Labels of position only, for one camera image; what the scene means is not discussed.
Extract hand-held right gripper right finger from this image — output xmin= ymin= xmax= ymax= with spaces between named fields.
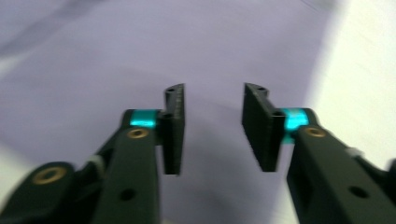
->
xmin=242 ymin=82 xmax=396 ymax=224

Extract purple shorts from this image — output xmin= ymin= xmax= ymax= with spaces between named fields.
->
xmin=0 ymin=0 xmax=344 ymax=224

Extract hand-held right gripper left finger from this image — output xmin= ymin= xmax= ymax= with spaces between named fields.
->
xmin=92 ymin=83 xmax=186 ymax=224

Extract white table cover sheet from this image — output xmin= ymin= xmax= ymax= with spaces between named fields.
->
xmin=0 ymin=0 xmax=396 ymax=200

